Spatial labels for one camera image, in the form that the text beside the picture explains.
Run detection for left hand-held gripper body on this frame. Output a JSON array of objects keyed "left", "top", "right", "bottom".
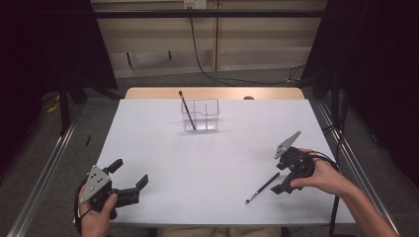
[{"left": 80, "top": 165, "right": 140, "bottom": 210}]

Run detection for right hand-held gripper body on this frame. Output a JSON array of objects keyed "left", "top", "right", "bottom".
[{"left": 275, "top": 130, "right": 316, "bottom": 186}]

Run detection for black makeup brush silver ferrule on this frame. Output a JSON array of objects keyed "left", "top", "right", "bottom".
[{"left": 244, "top": 171, "right": 282, "bottom": 205}]

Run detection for black makeup brush dark bristles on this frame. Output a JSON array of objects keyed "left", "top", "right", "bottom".
[{"left": 178, "top": 90, "right": 198, "bottom": 131}]

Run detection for clear acrylic organizer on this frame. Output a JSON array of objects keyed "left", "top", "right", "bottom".
[{"left": 180, "top": 98, "right": 220, "bottom": 133}]

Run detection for person's right hand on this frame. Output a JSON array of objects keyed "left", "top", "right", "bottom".
[{"left": 290, "top": 148, "right": 351, "bottom": 198}]

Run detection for person's left hand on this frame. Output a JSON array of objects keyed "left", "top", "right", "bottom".
[{"left": 78, "top": 184, "right": 119, "bottom": 237}]

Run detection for white table cover board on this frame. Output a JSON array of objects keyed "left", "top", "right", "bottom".
[{"left": 73, "top": 98, "right": 359, "bottom": 226}]

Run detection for black metal stand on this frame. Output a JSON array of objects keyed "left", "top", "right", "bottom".
[
  {"left": 58, "top": 78, "right": 72, "bottom": 136},
  {"left": 330, "top": 70, "right": 341, "bottom": 127}
]

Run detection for person's legs beige trousers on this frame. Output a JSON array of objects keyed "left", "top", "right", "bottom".
[{"left": 157, "top": 226, "right": 281, "bottom": 237}]

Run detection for wooden table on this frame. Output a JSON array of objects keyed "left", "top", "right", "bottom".
[{"left": 124, "top": 87, "right": 305, "bottom": 101}]

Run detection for dark curtain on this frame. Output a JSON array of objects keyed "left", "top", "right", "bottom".
[{"left": 300, "top": 0, "right": 419, "bottom": 189}]

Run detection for black horizontal bar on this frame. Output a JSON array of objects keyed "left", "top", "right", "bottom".
[{"left": 93, "top": 9, "right": 327, "bottom": 19}]

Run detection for left hand-held gripper cable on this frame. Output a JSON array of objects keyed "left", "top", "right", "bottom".
[{"left": 73, "top": 181, "right": 88, "bottom": 235}]

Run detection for hand-held gripper cable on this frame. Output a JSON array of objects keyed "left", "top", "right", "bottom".
[
  {"left": 309, "top": 150, "right": 342, "bottom": 237},
  {"left": 73, "top": 181, "right": 88, "bottom": 235}
]

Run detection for black floor cables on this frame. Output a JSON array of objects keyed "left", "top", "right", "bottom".
[{"left": 324, "top": 122, "right": 347, "bottom": 162}]

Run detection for aluminium floor rail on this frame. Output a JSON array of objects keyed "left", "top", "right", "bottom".
[
  {"left": 6, "top": 108, "right": 85, "bottom": 237},
  {"left": 315, "top": 102, "right": 401, "bottom": 237}
]

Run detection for right hand-held gripper cable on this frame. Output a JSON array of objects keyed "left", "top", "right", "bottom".
[{"left": 309, "top": 150, "right": 342, "bottom": 237}]

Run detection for black wall cable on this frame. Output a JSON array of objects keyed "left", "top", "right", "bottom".
[{"left": 188, "top": 6, "right": 307, "bottom": 87}]

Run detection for white wall socket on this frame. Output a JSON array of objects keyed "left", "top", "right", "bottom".
[{"left": 183, "top": 0, "right": 208, "bottom": 10}]

